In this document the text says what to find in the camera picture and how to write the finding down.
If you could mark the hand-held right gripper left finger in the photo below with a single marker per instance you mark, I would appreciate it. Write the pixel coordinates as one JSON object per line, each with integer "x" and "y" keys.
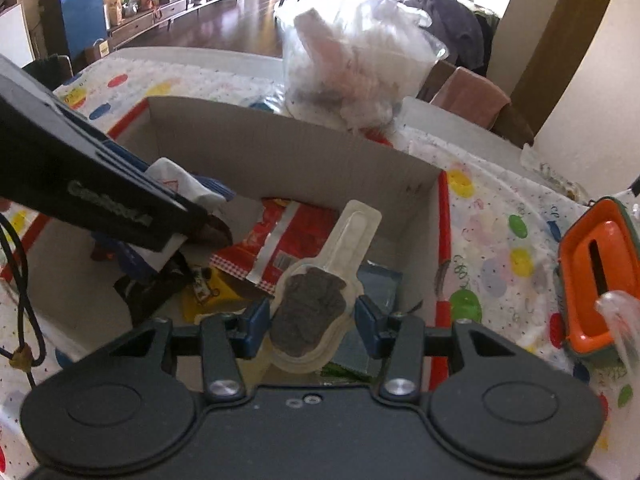
{"x": 257, "y": 320}

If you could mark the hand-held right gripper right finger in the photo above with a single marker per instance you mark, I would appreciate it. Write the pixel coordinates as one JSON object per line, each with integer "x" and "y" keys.
{"x": 367, "y": 325}

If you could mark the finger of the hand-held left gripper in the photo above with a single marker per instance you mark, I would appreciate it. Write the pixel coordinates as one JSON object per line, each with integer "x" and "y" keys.
{"x": 135, "y": 265}
{"x": 217, "y": 191}

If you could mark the black snack packet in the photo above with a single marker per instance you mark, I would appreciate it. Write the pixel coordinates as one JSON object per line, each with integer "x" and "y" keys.
{"x": 150, "y": 295}

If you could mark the dark red-brown snack bag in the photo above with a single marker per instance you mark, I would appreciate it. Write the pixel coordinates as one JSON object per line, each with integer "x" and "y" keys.
{"x": 215, "y": 232}

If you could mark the grey-blue snack packet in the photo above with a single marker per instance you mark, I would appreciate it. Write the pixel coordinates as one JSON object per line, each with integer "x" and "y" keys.
{"x": 380, "y": 285}

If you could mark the yellow snack packet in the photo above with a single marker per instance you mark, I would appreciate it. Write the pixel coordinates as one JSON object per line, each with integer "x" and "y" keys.
{"x": 220, "y": 295}

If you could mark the green snack packet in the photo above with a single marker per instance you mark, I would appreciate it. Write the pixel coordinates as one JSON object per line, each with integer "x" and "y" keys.
{"x": 345, "y": 371}

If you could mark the clear spoon-shaped snack packet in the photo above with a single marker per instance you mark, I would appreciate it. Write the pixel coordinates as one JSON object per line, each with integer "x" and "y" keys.
{"x": 310, "y": 310}

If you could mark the red snack packet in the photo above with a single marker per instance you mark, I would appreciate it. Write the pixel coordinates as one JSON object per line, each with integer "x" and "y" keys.
{"x": 295, "y": 232}

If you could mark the red cardboard box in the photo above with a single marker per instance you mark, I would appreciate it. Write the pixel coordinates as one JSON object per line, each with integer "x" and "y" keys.
{"x": 300, "y": 160}

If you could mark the brown paper bag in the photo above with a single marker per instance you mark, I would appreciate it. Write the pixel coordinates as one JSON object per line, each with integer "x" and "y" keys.
{"x": 97, "y": 50}

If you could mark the blue cabinet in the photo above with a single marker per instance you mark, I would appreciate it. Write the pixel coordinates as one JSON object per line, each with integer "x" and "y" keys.
{"x": 82, "y": 15}

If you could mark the balloon print tablecloth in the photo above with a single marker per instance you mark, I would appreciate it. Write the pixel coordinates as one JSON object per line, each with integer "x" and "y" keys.
{"x": 500, "y": 220}

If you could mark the wooden television cabinet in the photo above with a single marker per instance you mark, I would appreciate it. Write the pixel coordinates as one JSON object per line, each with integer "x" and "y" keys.
{"x": 165, "y": 10}

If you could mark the clear plastic container with bag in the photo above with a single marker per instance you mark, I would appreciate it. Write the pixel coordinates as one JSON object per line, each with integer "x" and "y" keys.
{"x": 360, "y": 60}

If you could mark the orange and green tissue box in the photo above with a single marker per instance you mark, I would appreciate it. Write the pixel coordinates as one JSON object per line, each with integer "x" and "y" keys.
{"x": 585, "y": 270}

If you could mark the clear plastic wrapper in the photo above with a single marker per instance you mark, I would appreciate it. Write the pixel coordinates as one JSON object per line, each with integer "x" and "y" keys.
{"x": 555, "y": 175}

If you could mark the clear plastic bag scrap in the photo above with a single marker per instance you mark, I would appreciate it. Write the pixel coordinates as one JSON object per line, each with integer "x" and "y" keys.
{"x": 617, "y": 320}

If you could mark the grey blanket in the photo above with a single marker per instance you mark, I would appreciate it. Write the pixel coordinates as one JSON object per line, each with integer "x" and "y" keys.
{"x": 455, "y": 15}

